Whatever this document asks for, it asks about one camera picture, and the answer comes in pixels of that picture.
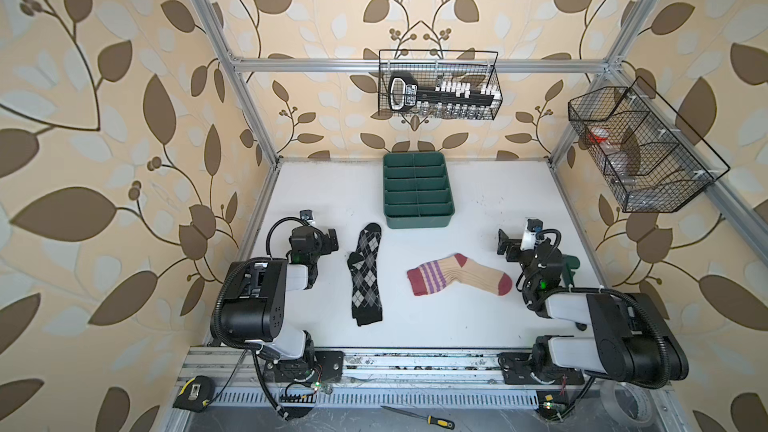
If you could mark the black grey argyle sock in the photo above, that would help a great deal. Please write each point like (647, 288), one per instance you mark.
(366, 303)

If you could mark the yellow black handled screwdriver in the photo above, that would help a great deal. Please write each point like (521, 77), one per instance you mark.
(429, 419)

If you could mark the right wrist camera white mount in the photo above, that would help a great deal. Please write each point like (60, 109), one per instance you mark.
(530, 238)

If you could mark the black wire basket right wall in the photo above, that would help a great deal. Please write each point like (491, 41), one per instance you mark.
(656, 160)

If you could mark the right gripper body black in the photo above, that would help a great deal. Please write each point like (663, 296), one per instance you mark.
(510, 246)

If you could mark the green pipe wrench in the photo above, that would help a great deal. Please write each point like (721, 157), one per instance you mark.
(570, 265)

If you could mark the clear tape roll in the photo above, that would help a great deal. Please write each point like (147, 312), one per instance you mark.
(627, 404)

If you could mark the black socket set rail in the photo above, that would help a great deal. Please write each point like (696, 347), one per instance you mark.
(404, 93)

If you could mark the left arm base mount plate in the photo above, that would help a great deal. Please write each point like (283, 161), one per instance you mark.
(324, 366)

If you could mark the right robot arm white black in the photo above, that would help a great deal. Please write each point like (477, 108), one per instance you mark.
(624, 336)

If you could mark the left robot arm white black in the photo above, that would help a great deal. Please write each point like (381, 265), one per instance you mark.
(250, 310)

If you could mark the beige sock maroon purple stripes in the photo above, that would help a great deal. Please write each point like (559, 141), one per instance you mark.
(435, 276)

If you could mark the black wire basket back wall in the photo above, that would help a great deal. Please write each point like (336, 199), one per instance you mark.
(470, 65)

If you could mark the black wire basket wall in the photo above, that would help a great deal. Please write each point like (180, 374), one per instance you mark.
(656, 160)
(470, 65)

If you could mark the black yellow tape measure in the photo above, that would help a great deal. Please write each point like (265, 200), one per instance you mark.
(196, 394)

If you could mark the aluminium front rail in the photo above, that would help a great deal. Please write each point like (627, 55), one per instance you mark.
(465, 386)

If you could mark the red lidded container in basket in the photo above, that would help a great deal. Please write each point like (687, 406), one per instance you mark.
(597, 135)

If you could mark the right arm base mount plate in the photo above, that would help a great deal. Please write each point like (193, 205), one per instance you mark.
(519, 368)

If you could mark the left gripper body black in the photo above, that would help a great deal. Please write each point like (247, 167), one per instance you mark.
(327, 240)

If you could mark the green plastic divided tray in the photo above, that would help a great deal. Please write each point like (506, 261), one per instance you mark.
(416, 191)

